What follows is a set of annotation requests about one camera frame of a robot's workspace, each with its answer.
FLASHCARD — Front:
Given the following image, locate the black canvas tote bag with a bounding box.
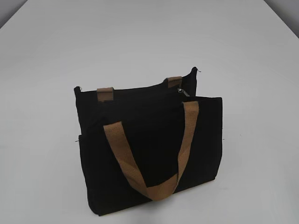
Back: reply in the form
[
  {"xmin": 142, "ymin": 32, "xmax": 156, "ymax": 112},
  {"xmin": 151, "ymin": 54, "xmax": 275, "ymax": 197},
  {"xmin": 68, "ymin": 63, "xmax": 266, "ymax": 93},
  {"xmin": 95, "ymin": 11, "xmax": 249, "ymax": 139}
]
[{"xmin": 74, "ymin": 67, "xmax": 223, "ymax": 216}]

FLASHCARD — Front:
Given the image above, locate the silver zipper pull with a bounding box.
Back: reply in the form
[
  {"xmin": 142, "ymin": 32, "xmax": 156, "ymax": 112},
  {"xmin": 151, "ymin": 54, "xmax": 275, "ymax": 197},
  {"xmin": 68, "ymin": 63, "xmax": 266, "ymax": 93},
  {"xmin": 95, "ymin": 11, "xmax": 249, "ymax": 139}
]
[{"xmin": 178, "ymin": 88, "xmax": 189, "ymax": 97}]

